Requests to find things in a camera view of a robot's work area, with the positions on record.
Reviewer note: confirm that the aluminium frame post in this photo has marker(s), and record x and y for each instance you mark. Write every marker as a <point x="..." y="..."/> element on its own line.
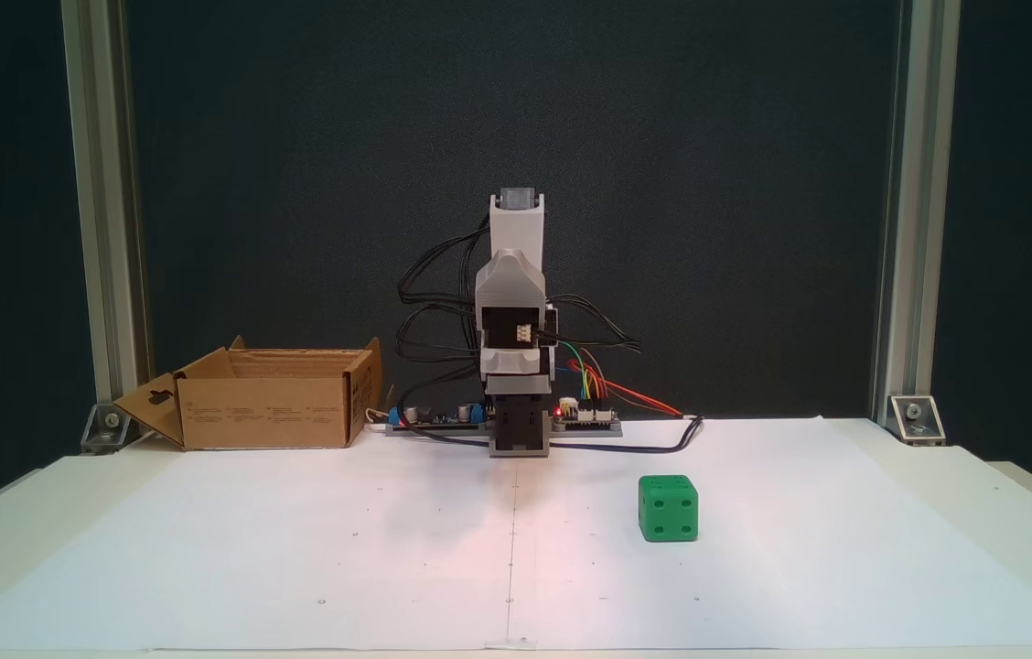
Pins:
<point x="917" y="183"/>
<point x="104" y="183"/>

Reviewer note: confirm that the brown cardboard box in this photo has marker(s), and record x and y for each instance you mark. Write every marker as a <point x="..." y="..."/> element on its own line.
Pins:
<point x="264" y="416"/>

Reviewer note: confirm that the metal corner bracket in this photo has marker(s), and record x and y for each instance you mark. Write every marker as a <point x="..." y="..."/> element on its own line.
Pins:
<point x="109" y="428"/>
<point x="917" y="419"/>

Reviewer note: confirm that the clear tape piece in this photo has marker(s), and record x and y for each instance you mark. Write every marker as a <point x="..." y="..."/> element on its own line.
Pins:
<point x="509" y="642"/>

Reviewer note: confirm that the green die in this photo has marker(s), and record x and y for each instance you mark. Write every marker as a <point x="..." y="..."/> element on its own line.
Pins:
<point x="668" y="513"/>

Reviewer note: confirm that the circuit board with blue terminal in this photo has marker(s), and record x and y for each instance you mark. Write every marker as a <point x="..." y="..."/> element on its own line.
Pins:
<point x="443" y="419"/>

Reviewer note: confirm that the grey wide tapered gripper finger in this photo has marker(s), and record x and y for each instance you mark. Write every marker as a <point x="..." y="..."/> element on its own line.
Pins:
<point x="510" y="284"/>

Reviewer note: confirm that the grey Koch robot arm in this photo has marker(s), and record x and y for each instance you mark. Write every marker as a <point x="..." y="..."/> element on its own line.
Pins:
<point x="516" y="229"/>

